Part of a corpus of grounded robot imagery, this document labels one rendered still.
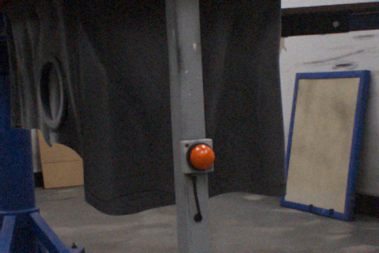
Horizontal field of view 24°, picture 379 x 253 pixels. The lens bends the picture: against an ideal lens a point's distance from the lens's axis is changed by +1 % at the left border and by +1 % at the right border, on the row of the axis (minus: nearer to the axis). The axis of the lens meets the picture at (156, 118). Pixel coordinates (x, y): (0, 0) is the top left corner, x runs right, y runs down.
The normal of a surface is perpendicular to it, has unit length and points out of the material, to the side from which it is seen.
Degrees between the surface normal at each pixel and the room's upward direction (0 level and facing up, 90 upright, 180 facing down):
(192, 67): 90
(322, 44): 90
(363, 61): 90
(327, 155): 79
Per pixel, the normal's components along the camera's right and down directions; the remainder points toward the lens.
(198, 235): 0.39, 0.03
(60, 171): 0.37, -0.22
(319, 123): -0.91, -0.11
